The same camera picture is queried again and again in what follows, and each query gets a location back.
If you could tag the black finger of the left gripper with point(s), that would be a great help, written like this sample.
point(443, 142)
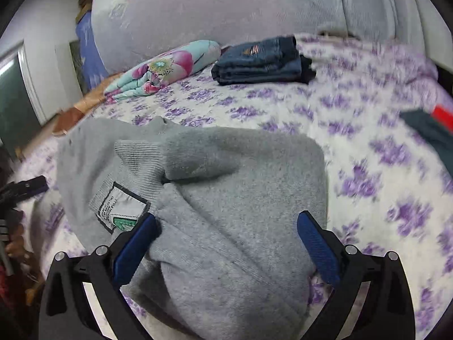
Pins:
point(16, 192)

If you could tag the dark teal fleece pants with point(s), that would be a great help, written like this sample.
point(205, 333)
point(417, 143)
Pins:
point(433, 132)

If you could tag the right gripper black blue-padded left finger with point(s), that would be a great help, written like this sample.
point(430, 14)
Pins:
point(65, 312)

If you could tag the folded dark blue jeans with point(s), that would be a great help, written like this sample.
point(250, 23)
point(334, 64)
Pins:
point(275, 59)

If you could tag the folded black garment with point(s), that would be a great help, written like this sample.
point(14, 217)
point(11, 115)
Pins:
point(307, 73)

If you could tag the blue poster on wall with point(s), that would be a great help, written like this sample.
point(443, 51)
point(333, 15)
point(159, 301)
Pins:
point(92, 66)

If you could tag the red garment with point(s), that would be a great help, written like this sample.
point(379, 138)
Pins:
point(443, 116)

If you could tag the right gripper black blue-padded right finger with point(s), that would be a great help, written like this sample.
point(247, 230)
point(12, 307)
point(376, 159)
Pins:
point(387, 312)

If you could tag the purple floral bedspread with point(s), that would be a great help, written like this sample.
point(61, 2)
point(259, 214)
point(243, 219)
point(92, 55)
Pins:
point(387, 188)

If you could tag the white lace headboard cover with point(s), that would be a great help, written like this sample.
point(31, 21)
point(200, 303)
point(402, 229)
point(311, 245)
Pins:
point(129, 31)

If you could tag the grey fleece sweatpants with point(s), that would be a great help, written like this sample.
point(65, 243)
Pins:
point(228, 263)

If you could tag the floral pink teal blanket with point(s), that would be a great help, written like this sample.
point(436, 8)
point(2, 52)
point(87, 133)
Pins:
point(159, 72)

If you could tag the window with white frame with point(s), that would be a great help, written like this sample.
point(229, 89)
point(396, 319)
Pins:
point(21, 114)

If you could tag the orange brown cloth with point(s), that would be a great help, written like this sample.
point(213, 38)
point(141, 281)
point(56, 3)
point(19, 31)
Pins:
point(70, 117)

